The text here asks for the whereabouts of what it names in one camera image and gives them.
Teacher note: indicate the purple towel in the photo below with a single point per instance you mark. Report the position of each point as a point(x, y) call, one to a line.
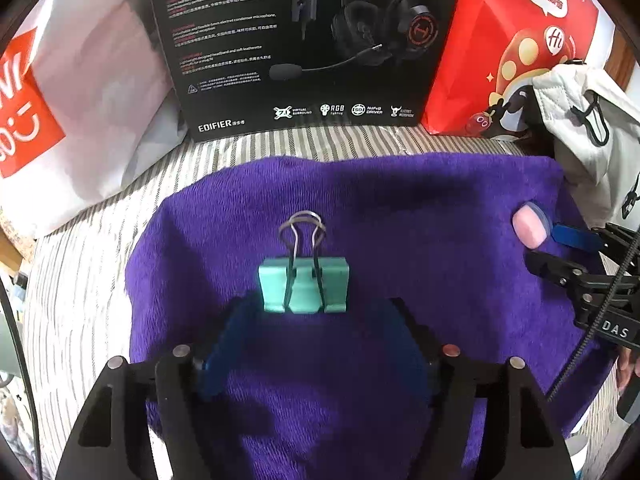
point(327, 396)

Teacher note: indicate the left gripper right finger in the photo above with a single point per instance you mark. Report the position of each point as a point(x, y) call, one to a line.
point(520, 438)

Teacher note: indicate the teal binder clip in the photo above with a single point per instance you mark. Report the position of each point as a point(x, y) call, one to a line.
point(304, 285)

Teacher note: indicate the grey Nike waist bag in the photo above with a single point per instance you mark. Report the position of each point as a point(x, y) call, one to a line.
point(596, 141)

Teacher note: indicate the wooden door frame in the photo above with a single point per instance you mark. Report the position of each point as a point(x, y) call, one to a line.
point(621, 62)

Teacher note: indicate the white Miniso plastic bag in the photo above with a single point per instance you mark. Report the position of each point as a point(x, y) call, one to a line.
point(87, 106)

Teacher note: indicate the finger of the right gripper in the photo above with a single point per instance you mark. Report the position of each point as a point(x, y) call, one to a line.
point(584, 240)
point(567, 274)

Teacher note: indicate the striped bed quilt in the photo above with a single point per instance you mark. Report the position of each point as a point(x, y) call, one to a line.
point(78, 313)

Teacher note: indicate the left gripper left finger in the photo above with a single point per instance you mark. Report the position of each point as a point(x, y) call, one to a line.
point(110, 438)

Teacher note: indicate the black headset box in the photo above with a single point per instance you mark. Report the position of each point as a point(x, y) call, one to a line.
point(245, 66)

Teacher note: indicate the red paper shopping bag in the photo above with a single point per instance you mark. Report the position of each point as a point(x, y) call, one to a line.
point(494, 50)

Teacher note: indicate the pink blue small case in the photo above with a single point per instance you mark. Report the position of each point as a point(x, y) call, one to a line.
point(531, 225)

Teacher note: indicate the person's right hand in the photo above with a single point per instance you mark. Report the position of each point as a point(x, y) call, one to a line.
point(627, 366)

